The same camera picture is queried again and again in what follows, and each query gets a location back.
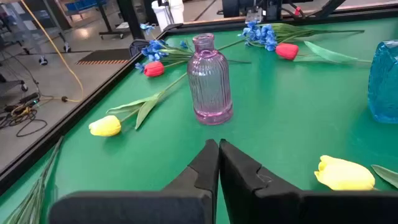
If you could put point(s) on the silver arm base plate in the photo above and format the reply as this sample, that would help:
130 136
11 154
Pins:
254 15

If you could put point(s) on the black hazard-striped floor mat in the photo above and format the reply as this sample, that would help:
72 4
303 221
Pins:
105 56

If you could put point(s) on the black support strut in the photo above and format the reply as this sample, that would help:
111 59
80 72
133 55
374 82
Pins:
329 7

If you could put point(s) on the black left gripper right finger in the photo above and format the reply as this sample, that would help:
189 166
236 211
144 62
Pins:
264 202

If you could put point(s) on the white artificial flower spray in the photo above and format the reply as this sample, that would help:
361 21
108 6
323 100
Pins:
31 202

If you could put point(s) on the green table mat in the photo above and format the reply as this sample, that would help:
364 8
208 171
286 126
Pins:
280 124

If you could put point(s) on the black office chair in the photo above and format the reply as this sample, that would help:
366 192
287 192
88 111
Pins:
138 48

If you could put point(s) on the black table frame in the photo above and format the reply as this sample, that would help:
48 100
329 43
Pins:
62 129

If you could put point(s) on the grey metal rolling cart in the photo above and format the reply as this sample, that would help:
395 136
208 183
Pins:
31 28

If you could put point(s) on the black power strip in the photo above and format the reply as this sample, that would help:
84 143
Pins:
29 98

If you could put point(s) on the white plastic bucket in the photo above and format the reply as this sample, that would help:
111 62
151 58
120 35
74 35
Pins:
168 14

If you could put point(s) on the black caster base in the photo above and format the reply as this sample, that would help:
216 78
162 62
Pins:
12 85

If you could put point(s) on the blue cut-glass vase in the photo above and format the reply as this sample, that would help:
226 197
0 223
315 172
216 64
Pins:
384 84

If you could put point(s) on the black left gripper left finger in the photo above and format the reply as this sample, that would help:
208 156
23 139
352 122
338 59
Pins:
186 205

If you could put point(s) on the black vertical post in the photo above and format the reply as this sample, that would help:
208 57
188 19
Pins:
130 18

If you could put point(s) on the blue plastic bin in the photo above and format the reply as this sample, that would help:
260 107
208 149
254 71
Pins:
84 5

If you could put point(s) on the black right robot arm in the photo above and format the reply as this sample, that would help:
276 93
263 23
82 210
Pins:
230 7

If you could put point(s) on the purple ribbed glass vase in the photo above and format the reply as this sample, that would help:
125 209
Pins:
210 90

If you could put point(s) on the yellow artificial tulip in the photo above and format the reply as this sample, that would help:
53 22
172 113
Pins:
104 126
342 174

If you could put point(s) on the black rolling stand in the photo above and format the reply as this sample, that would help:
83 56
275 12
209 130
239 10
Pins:
107 25

